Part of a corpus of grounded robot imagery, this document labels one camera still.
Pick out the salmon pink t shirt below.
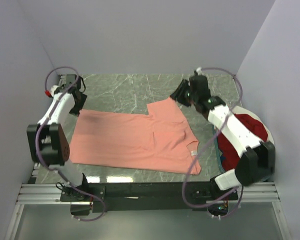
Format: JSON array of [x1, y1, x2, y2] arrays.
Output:
[[70, 98, 199, 174]]

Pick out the aluminium frame rail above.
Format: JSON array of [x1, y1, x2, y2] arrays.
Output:
[[14, 183, 281, 205]]

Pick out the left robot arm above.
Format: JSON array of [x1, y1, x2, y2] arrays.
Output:
[[26, 74, 90, 202]]

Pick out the red t shirt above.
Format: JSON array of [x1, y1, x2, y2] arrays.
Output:
[[217, 114, 269, 171]]

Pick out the black base crossbar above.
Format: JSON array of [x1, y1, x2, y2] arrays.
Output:
[[60, 181, 239, 216]]

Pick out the teal rimmed laundry basket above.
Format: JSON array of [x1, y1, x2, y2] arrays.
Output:
[[214, 137, 225, 173]]

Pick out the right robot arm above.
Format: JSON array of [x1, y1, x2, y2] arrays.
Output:
[[170, 75, 276, 200]]

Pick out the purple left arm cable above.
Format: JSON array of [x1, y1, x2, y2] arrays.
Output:
[[34, 66, 107, 222]]

